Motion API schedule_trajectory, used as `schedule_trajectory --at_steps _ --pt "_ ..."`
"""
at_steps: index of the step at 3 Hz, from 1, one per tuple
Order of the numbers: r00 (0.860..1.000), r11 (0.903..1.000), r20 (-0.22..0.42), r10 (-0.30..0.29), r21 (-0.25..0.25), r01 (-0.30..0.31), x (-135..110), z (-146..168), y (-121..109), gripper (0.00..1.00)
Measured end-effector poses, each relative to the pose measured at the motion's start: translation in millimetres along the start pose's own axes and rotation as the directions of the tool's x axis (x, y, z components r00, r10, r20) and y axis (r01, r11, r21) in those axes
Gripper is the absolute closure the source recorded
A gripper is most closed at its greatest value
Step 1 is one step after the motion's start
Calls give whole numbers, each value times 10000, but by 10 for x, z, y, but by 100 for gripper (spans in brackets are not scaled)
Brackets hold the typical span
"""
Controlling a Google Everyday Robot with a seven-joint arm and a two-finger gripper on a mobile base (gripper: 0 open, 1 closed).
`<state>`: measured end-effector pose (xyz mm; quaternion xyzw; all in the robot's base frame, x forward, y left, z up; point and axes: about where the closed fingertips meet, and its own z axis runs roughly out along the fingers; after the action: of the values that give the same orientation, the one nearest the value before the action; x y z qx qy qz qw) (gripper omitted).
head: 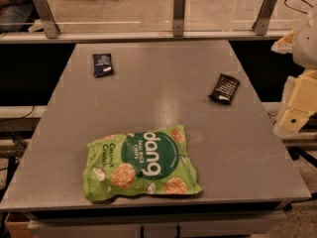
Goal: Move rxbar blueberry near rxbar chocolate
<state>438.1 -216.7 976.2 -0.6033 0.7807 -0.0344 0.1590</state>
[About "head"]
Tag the seated person in background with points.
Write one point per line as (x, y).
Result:
(14, 14)

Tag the right metal bracket post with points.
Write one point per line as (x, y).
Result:
(261, 24)

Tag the metal rail behind table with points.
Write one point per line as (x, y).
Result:
(104, 37)

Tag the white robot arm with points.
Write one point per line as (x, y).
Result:
(301, 42)

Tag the black rxbar chocolate bar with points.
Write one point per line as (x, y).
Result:
(225, 89)

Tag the metal bracket post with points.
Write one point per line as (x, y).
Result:
(178, 17)
(261, 24)
(50, 27)

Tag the middle metal bracket post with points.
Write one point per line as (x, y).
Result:
(178, 17)

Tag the cardboard box under table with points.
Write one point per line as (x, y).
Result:
(17, 225)

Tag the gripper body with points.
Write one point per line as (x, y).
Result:
(306, 47)

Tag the left metal bracket post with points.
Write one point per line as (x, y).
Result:
(50, 27)

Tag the green dang rice chips bag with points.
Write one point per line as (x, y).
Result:
(153, 163)

